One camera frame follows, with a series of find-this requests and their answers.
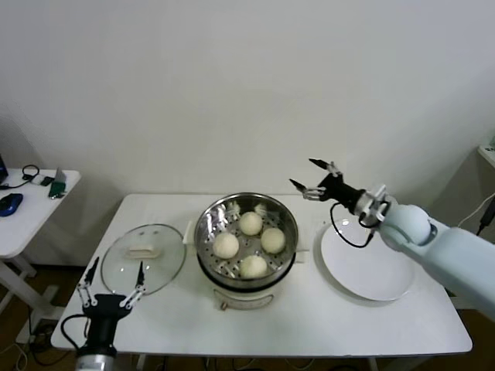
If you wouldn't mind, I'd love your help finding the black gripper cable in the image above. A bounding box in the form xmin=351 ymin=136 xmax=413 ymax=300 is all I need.
xmin=329 ymin=203 xmax=379 ymax=249
xmin=60 ymin=312 xmax=93 ymax=352

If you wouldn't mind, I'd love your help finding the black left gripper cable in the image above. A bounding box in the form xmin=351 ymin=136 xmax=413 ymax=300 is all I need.
xmin=60 ymin=312 xmax=93 ymax=352

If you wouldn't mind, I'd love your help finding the round glass pot lid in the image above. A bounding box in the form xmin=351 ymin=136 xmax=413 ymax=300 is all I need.
xmin=101 ymin=223 xmax=187 ymax=299

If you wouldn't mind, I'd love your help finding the black headphone cable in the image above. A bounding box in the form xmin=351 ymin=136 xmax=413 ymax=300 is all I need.
xmin=0 ymin=164 xmax=42 ymax=190

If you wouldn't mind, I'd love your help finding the stainless steel steamer basket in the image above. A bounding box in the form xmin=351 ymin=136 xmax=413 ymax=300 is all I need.
xmin=194 ymin=192 xmax=301 ymax=291

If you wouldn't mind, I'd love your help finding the blue computer mouse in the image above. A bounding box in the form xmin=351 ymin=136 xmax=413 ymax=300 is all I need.
xmin=0 ymin=192 xmax=24 ymax=216

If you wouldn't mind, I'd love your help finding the white round plate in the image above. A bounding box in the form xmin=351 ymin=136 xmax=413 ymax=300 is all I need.
xmin=315 ymin=218 xmax=415 ymax=301

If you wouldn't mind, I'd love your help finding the black power adapter cable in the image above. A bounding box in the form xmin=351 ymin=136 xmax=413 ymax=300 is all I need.
xmin=477 ymin=201 xmax=495 ymax=237

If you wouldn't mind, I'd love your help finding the green and grey tool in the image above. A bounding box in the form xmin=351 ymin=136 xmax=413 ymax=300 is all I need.
xmin=48 ymin=166 xmax=69 ymax=200

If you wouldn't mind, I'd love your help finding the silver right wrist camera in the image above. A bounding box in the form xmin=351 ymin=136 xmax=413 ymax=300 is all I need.
xmin=359 ymin=184 xmax=392 ymax=228

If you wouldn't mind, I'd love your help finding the white electric cooking pot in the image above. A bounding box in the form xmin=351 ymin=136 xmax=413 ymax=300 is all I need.
xmin=183 ymin=219 xmax=312 ymax=312

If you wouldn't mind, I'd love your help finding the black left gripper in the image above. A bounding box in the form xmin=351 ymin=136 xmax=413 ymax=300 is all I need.
xmin=76 ymin=256 xmax=148 ymax=351

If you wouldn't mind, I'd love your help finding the white wall cable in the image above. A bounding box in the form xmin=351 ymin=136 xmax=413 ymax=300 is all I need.
xmin=458 ymin=194 xmax=495 ymax=230

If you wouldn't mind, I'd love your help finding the white side table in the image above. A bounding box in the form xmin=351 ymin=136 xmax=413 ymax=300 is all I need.
xmin=0 ymin=168 xmax=82 ymax=345

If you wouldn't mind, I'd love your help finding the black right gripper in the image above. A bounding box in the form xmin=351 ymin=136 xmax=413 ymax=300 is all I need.
xmin=288 ymin=158 xmax=367 ymax=214

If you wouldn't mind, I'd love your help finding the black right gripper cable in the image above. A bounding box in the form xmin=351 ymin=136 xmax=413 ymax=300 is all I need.
xmin=329 ymin=203 xmax=379 ymax=249

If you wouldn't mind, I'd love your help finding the white steamed baozi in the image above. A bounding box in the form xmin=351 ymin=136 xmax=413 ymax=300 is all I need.
xmin=212 ymin=233 xmax=240 ymax=259
xmin=239 ymin=254 xmax=268 ymax=279
xmin=260 ymin=227 xmax=287 ymax=254
xmin=238 ymin=211 xmax=265 ymax=236

